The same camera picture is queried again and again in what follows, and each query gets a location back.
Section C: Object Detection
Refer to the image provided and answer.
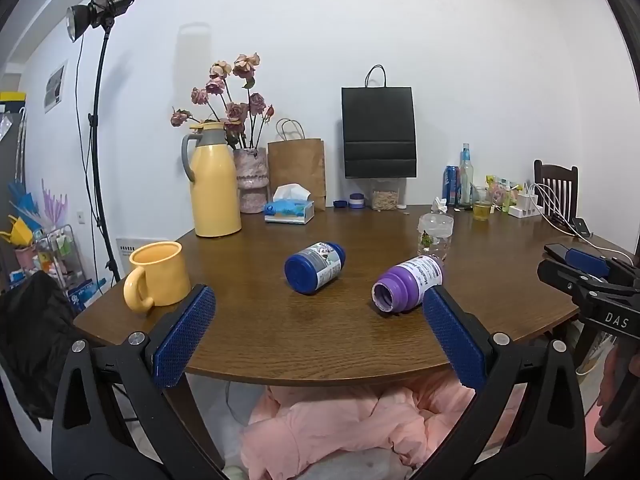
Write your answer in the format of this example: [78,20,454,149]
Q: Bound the blue tissue box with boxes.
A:
[263,184,315,225]

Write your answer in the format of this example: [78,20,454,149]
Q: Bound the dark wooden chair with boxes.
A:
[533,159,579,226]

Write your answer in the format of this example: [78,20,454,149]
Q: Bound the white charging station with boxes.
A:
[508,183,543,219]

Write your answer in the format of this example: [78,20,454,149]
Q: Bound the clear glass bottle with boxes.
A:
[459,143,475,207]

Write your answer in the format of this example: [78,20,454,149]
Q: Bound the purple plastic hangers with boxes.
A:
[41,178,69,231]

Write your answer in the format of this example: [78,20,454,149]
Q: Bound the black paper bag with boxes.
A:
[341,64,418,179]

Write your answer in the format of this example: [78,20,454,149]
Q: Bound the clear snack container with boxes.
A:
[370,178,401,211]

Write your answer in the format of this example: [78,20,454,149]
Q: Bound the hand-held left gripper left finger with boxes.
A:
[51,284,226,480]

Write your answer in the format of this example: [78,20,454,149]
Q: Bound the black cloth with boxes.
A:
[0,270,96,431]

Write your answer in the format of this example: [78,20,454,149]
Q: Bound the blue capped pill bottle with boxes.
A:
[284,241,347,294]

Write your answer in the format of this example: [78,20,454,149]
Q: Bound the yellow thermos jug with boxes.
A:
[181,121,243,238]

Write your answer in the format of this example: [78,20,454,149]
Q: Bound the metal wire rack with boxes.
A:
[34,224,85,302]

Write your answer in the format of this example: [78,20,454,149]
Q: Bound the purple cup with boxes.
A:
[371,255,445,315]

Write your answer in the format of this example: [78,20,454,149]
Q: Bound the pink cloth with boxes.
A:
[241,369,526,480]

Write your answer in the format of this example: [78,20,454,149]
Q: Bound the brown paper bag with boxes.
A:
[267,118,327,212]

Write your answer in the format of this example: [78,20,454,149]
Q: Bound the glass of yellow drink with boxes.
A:
[472,186,493,222]

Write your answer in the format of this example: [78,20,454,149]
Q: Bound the black light stand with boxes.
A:
[86,22,123,283]

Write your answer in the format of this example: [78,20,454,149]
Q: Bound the yellow plastic dustpan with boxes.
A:
[0,215,32,249]

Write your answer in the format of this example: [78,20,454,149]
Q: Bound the pile of snack packets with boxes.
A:
[485,175,521,211]

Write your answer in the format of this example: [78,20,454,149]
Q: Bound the dried pink roses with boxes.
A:
[170,52,276,151]

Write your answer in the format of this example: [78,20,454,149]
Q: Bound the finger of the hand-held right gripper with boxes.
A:
[537,259,640,302]
[544,242,640,281]

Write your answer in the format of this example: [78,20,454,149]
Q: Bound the black studio light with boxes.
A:
[66,0,137,43]

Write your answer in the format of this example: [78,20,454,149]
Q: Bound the blue drink can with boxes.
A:
[442,164,461,206]

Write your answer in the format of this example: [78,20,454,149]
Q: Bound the white charging cables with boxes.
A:
[525,182,583,235]

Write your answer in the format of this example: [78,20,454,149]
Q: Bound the clear plastic cup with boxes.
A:
[417,212,455,262]

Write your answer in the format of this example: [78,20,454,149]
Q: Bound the yellow mug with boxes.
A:
[123,241,191,315]

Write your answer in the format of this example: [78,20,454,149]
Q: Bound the wall picture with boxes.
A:
[43,60,68,113]

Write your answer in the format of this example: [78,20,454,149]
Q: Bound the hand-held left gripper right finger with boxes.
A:
[410,285,586,480]

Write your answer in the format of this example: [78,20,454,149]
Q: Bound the pink ceramic vase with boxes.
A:
[233,147,269,214]

